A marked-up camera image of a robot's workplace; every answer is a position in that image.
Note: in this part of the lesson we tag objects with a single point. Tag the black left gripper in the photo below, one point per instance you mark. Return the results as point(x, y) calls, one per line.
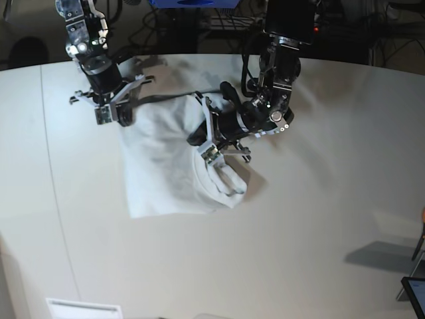
point(241, 120)

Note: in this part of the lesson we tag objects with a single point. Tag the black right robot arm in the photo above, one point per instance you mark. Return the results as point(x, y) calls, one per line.
point(87, 45)

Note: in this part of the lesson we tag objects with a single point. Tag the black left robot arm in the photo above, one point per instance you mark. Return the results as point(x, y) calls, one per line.
point(270, 66)

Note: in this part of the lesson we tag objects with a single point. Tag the black tablet stand leg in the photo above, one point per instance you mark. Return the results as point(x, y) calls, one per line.
point(419, 243)

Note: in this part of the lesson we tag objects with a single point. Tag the black tablet screen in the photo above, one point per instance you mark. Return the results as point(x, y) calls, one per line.
point(414, 288)

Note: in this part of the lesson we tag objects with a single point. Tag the white T-shirt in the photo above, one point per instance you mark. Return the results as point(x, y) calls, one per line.
point(163, 174)

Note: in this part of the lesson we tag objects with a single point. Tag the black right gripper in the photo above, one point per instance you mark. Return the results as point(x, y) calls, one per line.
point(105, 80)

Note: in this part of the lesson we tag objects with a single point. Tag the white paper sheet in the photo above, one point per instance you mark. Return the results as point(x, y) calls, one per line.
point(70, 309)

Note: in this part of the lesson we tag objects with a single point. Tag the blue box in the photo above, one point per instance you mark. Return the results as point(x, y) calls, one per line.
point(217, 4)

